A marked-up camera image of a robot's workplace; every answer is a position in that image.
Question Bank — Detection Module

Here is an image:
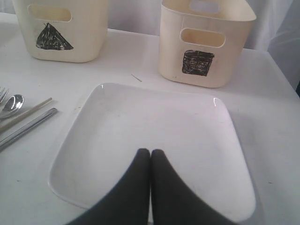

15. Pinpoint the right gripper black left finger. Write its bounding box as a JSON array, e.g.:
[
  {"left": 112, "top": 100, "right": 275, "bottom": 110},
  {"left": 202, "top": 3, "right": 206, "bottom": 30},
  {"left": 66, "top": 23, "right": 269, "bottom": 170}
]
[{"left": 69, "top": 149, "right": 150, "bottom": 225}]

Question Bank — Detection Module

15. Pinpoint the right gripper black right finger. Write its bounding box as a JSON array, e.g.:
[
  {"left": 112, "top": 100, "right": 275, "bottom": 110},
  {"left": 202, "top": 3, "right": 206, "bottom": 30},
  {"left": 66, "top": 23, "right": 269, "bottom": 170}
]
[{"left": 151, "top": 150, "right": 236, "bottom": 225}]

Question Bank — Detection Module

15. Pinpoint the steel table knife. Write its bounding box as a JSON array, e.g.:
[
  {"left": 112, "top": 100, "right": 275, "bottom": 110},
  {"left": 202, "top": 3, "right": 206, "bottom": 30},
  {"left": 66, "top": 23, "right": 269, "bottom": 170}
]
[{"left": 0, "top": 108, "right": 58, "bottom": 152}]

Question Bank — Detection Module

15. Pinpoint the wooden chopstick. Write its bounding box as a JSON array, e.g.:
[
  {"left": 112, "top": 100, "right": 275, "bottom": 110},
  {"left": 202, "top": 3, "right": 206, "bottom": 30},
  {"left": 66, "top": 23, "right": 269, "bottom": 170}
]
[{"left": 0, "top": 97, "right": 53, "bottom": 133}]

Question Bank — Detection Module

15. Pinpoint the steel spoon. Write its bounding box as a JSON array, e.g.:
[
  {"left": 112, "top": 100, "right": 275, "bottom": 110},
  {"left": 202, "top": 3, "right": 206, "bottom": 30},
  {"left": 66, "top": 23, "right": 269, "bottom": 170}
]
[{"left": 0, "top": 94, "right": 24, "bottom": 120}]

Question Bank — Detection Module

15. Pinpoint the small steel fork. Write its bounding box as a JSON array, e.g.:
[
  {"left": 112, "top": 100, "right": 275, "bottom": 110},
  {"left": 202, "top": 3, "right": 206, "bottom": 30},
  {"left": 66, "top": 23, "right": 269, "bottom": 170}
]
[{"left": 0, "top": 88, "right": 9, "bottom": 104}]

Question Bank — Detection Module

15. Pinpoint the white square plate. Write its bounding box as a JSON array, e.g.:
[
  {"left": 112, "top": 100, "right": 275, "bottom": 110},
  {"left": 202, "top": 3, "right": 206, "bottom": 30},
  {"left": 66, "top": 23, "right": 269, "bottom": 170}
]
[{"left": 49, "top": 83, "right": 256, "bottom": 225}]

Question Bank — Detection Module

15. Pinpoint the cream bin with square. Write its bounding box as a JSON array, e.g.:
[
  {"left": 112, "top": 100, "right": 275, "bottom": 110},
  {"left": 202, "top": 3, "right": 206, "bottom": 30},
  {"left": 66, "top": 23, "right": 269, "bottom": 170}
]
[{"left": 158, "top": 0, "right": 256, "bottom": 88}]

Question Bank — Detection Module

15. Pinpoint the cream bin with triangle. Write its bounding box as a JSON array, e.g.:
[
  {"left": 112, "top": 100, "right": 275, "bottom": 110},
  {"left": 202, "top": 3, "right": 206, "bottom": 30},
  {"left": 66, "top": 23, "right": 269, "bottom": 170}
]
[{"left": 13, "top": 0, "right": 109, "bottom": 63}]

